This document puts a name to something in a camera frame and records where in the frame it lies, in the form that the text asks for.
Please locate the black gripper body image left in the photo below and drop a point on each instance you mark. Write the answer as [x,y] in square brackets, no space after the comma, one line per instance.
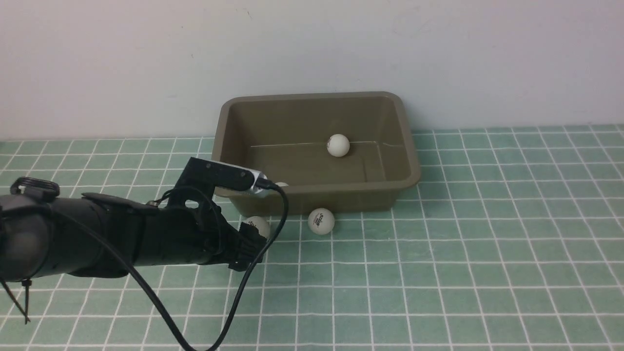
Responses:
[181,235]

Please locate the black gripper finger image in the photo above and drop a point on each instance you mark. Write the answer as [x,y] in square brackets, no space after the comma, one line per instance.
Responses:
[250,238]
[243,258]

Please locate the olive green plastic bin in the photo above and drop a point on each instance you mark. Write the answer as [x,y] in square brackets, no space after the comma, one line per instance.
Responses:
[284,137]

